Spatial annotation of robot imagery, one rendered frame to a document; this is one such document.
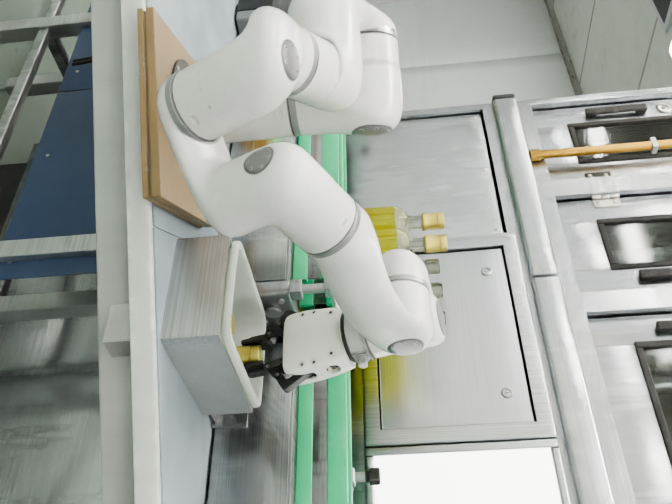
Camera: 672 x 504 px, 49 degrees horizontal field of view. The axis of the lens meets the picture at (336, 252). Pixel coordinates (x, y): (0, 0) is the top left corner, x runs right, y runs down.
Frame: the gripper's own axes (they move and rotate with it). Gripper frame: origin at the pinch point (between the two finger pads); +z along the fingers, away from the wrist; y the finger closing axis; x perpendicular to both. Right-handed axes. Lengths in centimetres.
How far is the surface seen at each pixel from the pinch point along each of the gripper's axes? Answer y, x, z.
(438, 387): 8.2, -37.2, -19.1
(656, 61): 306, -255, -129
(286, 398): -1.4, -12.2, 0.5
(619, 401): 5, -50, -50
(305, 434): -7.0, -14.5, -1.9
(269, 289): 14.1, -3.1, -0.1
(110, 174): 16.4, 27.9, 9.5
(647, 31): 330, -251, -130
